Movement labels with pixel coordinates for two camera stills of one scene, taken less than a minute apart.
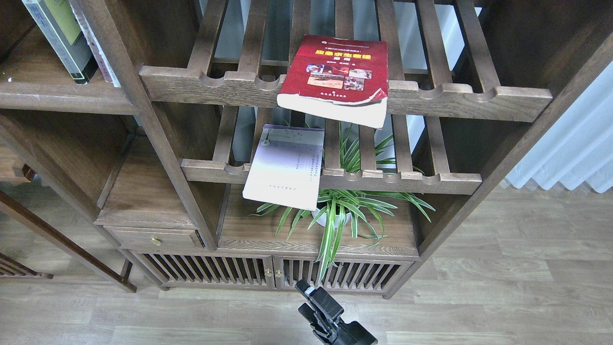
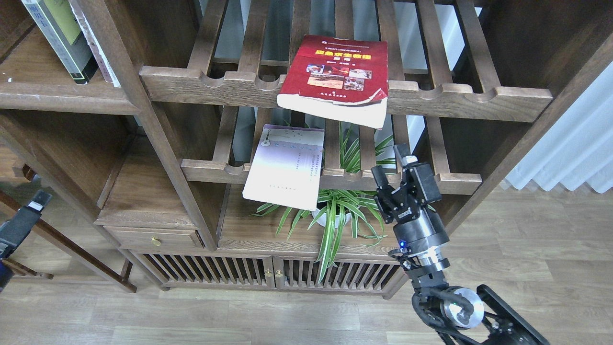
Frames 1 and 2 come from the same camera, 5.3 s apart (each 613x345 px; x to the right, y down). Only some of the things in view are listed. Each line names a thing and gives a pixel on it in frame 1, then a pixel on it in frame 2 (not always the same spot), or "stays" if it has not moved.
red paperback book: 339,80 stays
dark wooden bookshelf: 312,147 stays
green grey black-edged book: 58,20 stays
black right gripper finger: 304,287 -> 402,152
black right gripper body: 325,324 -> 417,230
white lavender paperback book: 287,167 stays
